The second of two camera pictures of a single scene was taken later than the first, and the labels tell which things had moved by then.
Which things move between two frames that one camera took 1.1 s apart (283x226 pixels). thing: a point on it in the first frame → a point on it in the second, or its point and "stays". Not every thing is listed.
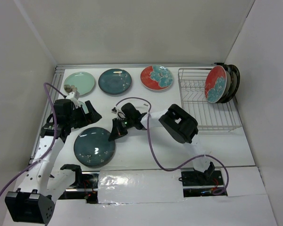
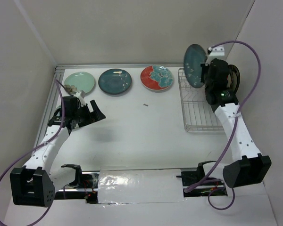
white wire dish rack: x=211 y=118 stays
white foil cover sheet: x=138 y=186 stays
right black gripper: x=120 y=125 → x=204 y=73
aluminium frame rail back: x=58 y=67 stays
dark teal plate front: x=93 y=148 → x=195 y=55
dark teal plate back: x=114 y=81 stays
